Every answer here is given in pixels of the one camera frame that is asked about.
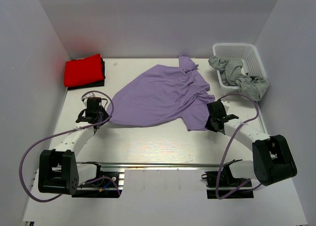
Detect purple t-shirt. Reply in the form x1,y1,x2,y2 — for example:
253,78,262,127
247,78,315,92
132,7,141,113
107,56,215,131

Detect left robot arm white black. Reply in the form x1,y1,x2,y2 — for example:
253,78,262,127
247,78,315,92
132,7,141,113
38,97,109,195

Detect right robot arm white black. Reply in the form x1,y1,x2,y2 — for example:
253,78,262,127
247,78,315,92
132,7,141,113
205,100,297,186

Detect black folded t-shirt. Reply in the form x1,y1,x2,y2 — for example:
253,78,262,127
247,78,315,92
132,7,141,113
68,58,106,90

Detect red folded t-shirt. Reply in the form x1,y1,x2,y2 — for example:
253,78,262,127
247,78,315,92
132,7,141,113
64,54,105,88

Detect grey t-shirt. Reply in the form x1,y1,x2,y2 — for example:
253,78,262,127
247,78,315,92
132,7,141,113
208,56,269,101

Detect white plastic basket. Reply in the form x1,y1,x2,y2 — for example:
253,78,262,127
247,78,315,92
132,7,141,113
212,43,268,90

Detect aluminium rail table edge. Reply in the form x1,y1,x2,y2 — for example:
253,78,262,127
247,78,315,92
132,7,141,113
32,112,272,187

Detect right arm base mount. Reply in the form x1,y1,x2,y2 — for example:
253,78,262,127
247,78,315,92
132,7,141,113
201,170,254,199

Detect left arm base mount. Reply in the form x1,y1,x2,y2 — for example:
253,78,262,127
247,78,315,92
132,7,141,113
72,171,124,198

